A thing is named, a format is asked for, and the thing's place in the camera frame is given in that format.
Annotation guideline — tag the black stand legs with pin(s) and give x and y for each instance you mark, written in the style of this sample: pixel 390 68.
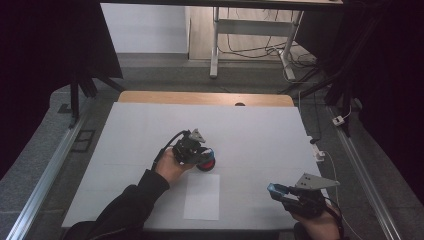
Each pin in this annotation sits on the black stand legs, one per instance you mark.
pixel 83 90

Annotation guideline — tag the black curtain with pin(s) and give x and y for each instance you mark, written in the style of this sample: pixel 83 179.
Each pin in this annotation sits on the black curtain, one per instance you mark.
pixel 383 66
pixel 50 50

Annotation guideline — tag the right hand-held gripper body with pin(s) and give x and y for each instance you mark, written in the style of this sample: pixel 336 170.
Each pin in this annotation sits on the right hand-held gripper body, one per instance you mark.
pixel 308 196

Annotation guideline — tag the blue stamp cap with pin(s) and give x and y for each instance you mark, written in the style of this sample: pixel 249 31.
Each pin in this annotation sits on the blue stamp cap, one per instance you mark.
pixel 276 190

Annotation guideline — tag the white desk frame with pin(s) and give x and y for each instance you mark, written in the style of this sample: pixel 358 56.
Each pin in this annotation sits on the white desk frame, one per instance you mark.
pixel 253 27

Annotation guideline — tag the round red ink pad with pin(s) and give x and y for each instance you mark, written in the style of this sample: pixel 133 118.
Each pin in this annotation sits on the round red ink pad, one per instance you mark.
pixel 206 165

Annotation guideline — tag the small white adapter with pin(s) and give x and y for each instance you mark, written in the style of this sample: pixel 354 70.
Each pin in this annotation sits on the small white adapter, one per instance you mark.
pixel 338 120

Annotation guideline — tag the white paper sheet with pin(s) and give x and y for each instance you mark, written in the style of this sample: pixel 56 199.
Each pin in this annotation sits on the white paper sheet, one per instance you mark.
pixel 201 196

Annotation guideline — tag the aluminium floor rail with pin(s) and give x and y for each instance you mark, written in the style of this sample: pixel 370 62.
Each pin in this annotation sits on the aluminium floor rail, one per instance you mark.
pixel 46 173
pixel 363 173

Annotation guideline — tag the person's left hand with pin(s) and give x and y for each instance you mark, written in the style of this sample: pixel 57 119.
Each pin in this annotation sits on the person's left hand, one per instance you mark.
pixel 171 168

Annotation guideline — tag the white table cover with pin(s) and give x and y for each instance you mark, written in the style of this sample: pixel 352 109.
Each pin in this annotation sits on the white table cover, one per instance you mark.
pixel 253 140

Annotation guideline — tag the person's right hand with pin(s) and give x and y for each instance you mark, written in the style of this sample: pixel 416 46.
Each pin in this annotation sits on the person's right hand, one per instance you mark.
pixel 318 228

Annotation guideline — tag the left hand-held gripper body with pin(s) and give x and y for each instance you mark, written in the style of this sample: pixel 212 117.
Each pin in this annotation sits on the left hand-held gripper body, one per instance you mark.
pixel 190 148

